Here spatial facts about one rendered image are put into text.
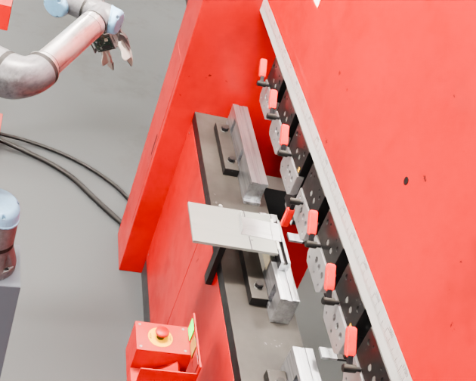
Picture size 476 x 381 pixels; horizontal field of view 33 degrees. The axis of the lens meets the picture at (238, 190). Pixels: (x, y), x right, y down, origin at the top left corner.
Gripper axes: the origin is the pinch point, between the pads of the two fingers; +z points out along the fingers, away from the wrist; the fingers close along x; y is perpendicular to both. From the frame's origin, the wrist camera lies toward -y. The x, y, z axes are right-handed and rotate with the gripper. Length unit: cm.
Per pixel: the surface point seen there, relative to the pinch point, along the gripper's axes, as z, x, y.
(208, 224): 37, 23, 40
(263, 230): 47, 37, 36
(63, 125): 91, -107, -128
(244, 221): 44, 32, 34
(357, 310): 26, 71, 92
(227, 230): 41, 28, 40
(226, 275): 53, 25, 47
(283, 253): 52, 43, 42
